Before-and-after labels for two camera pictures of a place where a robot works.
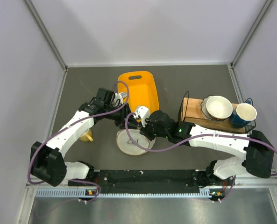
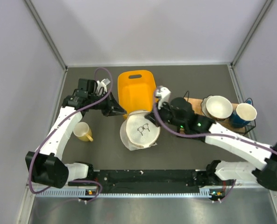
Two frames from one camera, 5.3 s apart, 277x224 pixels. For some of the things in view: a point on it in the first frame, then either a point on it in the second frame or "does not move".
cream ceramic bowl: x=216 y=107 does not move
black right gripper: x=144 y=130 → x=151 y=116
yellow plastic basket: x=140 y=88 does not move
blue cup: x=244 y=114 does not move
